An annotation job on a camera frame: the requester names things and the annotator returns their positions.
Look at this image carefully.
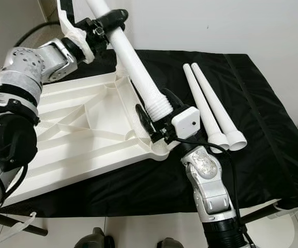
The white plastic table top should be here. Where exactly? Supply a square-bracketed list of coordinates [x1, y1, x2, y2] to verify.
[0, 67, 175, 207]

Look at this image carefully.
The black table cloth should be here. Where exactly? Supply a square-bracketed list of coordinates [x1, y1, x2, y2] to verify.
[0, 49, 298, 212]

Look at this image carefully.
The grey robot left foot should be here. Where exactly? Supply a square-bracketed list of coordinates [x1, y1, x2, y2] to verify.
[74, 227, 108, 248]

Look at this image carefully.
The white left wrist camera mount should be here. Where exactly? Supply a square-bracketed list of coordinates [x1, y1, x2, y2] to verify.
[57, 0, 95, 65]

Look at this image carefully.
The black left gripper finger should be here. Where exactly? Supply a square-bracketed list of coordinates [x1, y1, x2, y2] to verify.
[96, 9, 129, 30]

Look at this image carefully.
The white metal frame tube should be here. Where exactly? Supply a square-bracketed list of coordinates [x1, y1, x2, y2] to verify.
[271, 201, 298, 220]

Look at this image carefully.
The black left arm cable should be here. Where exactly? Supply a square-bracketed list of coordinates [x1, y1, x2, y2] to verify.
[13, 21, 64, 48]

